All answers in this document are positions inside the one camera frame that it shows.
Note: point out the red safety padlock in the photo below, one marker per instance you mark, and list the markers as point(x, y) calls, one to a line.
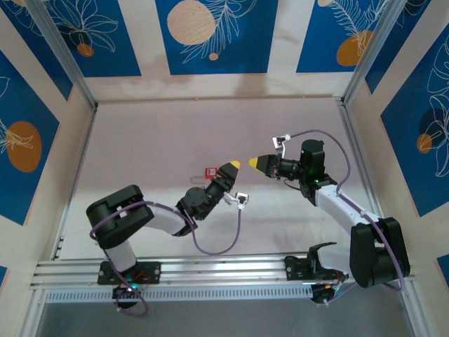
point(210, 172)

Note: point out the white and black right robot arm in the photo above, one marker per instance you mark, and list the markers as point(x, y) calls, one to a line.
point(379, 252)

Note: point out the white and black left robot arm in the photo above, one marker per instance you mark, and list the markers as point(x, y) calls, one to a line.
point(115, 214)

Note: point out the black base electronics box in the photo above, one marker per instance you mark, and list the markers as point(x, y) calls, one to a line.
point(126, 290)
point(324, 294)

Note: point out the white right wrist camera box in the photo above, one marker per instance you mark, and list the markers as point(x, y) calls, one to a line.
point(279, 141)

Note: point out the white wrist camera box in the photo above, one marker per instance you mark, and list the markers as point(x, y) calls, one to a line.
point(279, 141)
point(242, 198)

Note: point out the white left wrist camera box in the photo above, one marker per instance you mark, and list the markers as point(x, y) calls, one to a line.
point(242, 198)

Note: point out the aluminium table side rail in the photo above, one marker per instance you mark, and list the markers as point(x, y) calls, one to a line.
point(355, 140)
point(86, 140)

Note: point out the aluminium mounting rail beam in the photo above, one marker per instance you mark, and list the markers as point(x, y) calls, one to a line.
point(224, 272)

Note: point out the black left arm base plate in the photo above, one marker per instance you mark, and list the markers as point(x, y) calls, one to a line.
point(154, 272)

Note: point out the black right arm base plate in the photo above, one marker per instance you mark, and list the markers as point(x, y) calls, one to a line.
point(294, 270)

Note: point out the aluminium frame post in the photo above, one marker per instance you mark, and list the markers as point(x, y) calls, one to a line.
point(66, 59)
point(372, 52)

